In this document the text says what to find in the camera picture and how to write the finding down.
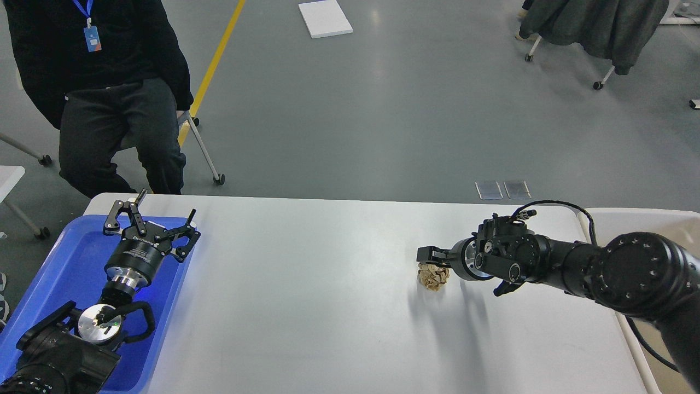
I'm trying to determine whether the dark jacket on chair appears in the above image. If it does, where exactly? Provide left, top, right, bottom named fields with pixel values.
left=518, top=1, right=669, bottom=76

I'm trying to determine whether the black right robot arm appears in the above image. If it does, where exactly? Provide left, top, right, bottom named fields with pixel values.
left=417, top=204, right=699, bottom=391

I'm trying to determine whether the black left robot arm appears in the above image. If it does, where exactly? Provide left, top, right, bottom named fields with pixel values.
left=2, top=193, right=201, bottom=393

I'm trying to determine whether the blue lanyard badge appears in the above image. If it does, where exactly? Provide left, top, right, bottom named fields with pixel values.
left=72, top=0, right=102, bottom=53

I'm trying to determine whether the white board on floor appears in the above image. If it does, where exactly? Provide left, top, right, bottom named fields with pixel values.
left=298, top=1, right=353, bottom=38

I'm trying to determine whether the grey chair with casters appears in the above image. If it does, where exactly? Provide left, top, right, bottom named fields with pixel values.
left=120, top=109, right=226, bottom=186

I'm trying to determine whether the clear floor plate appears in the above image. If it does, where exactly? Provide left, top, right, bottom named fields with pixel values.
left=504, top=181, right=532, bottom=200
left=475, top=181, right=504, bottom=200

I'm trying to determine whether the brown paper ball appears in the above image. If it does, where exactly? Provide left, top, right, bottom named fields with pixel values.
left=417, top=263, right=450, bottom=292

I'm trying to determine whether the right clear floor plate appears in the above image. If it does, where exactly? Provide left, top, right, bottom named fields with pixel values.
left=504, top=181, right=532, bottom=200

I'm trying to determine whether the left clear floor plate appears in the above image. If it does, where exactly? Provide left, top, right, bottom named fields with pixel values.
left=475, top=181, right=504, bottom=200

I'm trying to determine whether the seated person in black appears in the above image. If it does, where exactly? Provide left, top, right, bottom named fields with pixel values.
left=3, top=1, right=194, bottom=198

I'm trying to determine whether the beige plastic bin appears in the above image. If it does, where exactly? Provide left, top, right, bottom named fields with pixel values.
left=586, top=208, right=698, bottom=391

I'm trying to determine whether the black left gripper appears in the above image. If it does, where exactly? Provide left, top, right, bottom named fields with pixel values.
left=103, top=189, right=201, bottom=288

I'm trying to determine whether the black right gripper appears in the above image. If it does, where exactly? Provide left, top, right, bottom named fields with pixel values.
left=417, top=237, right=493, bottom=281

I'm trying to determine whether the blue plastic tray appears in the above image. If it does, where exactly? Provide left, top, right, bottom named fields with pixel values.
left=1, top=215, right=191, bottom=393

